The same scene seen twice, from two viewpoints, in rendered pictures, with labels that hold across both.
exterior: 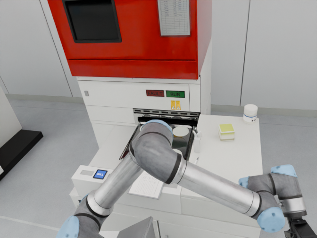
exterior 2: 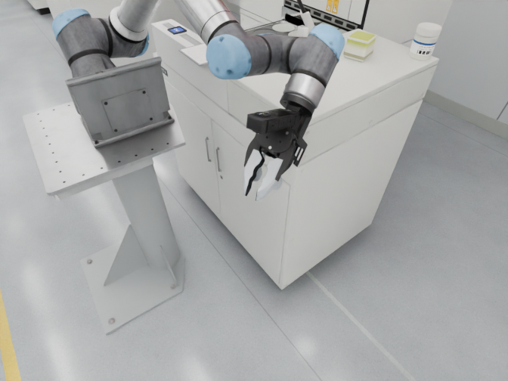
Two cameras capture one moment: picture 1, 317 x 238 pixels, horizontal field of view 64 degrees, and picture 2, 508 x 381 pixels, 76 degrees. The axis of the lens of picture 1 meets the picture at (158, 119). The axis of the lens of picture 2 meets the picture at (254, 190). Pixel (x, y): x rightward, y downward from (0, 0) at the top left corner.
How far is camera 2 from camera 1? 79 cm
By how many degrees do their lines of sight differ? 27
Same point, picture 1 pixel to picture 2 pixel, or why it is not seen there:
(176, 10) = not seen: outside the picture
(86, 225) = (90, 24)
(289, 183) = (311, 51)
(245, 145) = (370, 72)
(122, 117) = (271, 12)
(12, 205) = not seen: hidden behind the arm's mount
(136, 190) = (189, 51)
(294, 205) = (294, 82)
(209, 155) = not seen: hidden behind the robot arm
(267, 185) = (281, 44)
